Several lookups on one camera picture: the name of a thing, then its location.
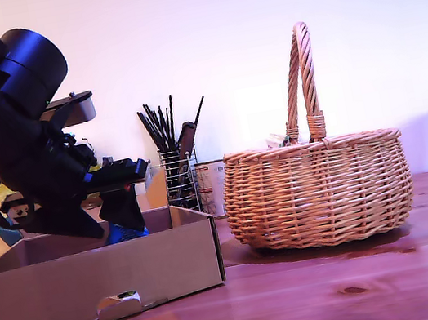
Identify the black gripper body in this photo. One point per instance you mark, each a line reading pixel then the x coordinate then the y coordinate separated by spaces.
pixel 55 175

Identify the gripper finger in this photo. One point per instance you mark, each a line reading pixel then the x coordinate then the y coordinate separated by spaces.
pixel 125 210
pixel 67 221

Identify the blue Terry's orange egg bag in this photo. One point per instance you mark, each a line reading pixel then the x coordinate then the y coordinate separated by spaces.
pixel 121 234

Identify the green white Galaxy egg bag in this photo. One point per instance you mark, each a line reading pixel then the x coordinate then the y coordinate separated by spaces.
pixel 279 141

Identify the brown cardboard box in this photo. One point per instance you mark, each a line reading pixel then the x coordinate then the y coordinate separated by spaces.
pixel 102 279

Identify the black chopstick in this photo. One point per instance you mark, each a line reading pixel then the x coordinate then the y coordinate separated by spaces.
pixel 172 122
pixel 154 127
pixel 198 112
pixel 149 133

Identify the white can with red band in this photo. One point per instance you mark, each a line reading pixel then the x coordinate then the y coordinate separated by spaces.
pixel 213 189

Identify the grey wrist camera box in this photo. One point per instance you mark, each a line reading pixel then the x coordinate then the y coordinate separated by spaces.
pixel 75 112

